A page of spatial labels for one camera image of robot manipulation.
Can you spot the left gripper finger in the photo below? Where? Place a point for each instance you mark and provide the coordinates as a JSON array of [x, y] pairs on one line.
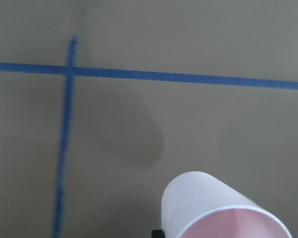
[[157, 234]]

